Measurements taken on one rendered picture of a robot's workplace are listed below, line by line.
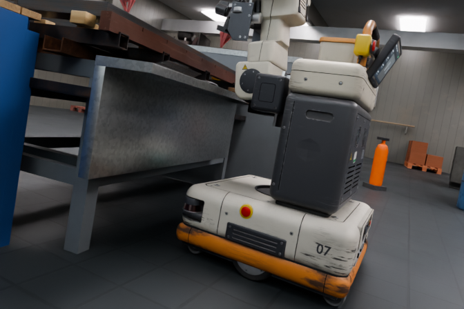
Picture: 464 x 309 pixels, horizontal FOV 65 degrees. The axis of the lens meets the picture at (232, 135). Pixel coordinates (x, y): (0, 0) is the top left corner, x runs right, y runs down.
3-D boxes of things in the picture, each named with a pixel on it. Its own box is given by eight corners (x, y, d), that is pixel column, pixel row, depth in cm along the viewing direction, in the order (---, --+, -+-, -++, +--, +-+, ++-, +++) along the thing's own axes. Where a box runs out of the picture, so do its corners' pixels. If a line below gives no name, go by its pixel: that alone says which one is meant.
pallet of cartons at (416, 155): (438, 171, 1035) (442, 146, 1031) (441, 174, 924) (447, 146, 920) (404, 165, 1074) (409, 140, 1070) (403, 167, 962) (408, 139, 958)
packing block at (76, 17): (69, 22, 118) (70, 10, 118) (80, 26, 123) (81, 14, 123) (84, 23, 116) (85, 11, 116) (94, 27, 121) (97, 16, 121)
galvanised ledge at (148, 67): (94, 64, 112) (96, 54, 112) (230, 102, 235) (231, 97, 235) (151, 73, 106) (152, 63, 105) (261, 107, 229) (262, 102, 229)
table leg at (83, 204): (63, 249, 130) (92, 60, 126) (75, 244, 136) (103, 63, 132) (76, 254, 128) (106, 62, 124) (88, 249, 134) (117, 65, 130)
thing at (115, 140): (77, 176, 114) (94, 64, 112) (221, 156, 237) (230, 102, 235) (88, 179, 112) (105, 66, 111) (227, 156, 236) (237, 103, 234)
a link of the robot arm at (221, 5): (242, -6, 183) (246, 3, 191) (222, -13, 187) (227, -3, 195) (232, 15, 183) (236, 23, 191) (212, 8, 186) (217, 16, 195)
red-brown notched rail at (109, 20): (98, 29, 116) (101, 10, 116) (244, 90, 270) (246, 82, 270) (108, 30, 115) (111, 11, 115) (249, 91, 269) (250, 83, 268)
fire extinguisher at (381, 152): (361, 187, 430) (371, 135, 427) (363, 185, 454) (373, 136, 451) (385, 192, 419) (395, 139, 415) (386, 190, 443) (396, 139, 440)
